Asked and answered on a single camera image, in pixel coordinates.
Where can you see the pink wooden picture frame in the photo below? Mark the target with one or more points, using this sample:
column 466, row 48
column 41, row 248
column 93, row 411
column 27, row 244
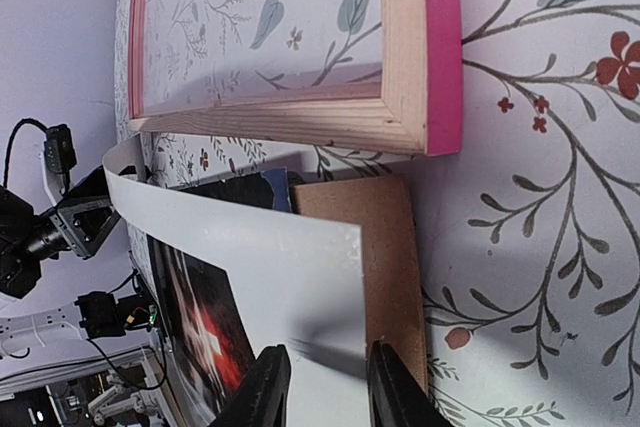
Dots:
column 375, row 75

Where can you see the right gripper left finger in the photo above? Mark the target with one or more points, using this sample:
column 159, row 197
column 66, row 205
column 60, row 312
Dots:
column 261, row 399

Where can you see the landscape photo print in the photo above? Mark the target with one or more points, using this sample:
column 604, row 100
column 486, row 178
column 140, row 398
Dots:
column 210, row 346

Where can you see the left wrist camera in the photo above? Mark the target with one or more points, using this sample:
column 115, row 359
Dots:
column 59, row 152

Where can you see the white photo mat board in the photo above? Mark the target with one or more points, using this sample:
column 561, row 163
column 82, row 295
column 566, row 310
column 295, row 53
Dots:
column 297, row 281

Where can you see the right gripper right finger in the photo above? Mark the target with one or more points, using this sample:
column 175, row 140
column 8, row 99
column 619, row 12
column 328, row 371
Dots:
column 396, row 399

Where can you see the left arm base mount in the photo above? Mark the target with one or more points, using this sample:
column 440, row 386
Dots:
column 105, row 316

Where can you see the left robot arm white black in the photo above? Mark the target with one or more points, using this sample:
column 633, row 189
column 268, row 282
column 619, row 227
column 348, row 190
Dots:
column 19, row 276

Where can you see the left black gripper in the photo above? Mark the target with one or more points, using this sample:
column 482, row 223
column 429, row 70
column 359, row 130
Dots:
column 79, row 222

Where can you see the brown cardboard backing board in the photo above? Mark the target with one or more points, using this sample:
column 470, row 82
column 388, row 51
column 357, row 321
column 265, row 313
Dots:
column 382, row 207

